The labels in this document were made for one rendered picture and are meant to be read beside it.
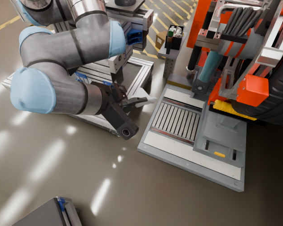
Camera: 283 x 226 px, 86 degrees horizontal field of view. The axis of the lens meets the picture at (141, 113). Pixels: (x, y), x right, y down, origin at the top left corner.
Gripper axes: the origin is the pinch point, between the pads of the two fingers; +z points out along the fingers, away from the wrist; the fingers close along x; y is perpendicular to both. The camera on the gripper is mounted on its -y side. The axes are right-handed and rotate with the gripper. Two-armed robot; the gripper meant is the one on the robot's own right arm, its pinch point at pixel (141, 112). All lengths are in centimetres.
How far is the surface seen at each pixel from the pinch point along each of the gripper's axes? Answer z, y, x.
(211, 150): 84, -25, 4
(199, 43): 19.5, 17.6, -28.9
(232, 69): 67, 14, -38
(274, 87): 24.8, -12.3, -38.5
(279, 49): 19.9, -3.2, -45.3
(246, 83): 21.4, -6.6, -32.7
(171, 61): 103, 69, -6
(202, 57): 120, 58, -32
